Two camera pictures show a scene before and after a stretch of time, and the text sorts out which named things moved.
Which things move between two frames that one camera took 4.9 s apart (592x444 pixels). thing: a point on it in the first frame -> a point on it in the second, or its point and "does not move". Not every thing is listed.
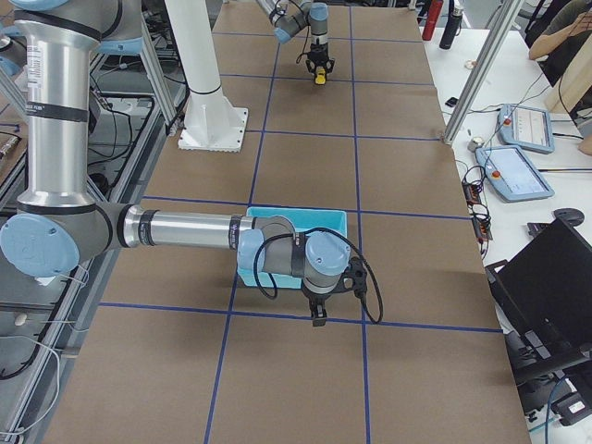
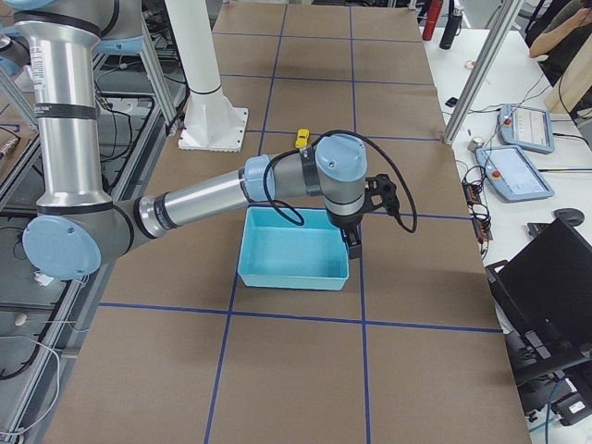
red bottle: [431, 19] does not move
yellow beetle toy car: [320, 76] -> [302, 139]
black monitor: [545, 294] does not move
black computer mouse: [572, 215] does not move
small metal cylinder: [474, 143] does not move
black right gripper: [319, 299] -> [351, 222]
